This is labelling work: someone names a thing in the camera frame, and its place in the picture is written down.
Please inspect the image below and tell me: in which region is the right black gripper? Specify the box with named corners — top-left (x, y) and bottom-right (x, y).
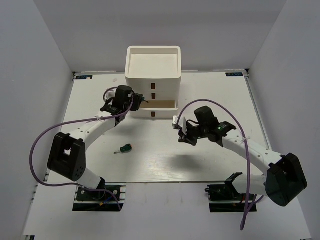
top-left (178, 122), bottom-right (209, 146)

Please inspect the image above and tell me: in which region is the white drawer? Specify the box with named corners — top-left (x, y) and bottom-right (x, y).
top-left (135, 91), bottom-right (179, 101)
top-left (126, 79), bottom-right (181, 94)
top-left (140, 100), bottom-right (177, 111)

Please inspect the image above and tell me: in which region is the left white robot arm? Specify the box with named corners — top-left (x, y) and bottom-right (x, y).
top-left (47, 85), bottom-right (145, 200)

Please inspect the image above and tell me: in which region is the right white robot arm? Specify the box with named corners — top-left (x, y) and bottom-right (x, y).
top-left (172, 106), bottom-right (308, 207)

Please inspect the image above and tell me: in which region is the white drawer cabinet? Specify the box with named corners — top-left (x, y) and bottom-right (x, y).
top-left (124, 46), bottom-right (182, 120)

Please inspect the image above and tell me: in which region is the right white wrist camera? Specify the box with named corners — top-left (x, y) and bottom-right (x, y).
top-left (172, 115), bottom-right (187, 135)

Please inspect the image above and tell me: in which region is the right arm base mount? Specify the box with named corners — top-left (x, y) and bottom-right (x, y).
top-left (204, 184), bottom-right (246, 213)

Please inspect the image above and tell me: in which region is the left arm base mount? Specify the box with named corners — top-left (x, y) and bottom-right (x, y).
top-left (72, 183), bottom-right (126, 212)

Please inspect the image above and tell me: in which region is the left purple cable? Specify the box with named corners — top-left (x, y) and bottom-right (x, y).
top-left (29, 86), bottom-right (136, 211)

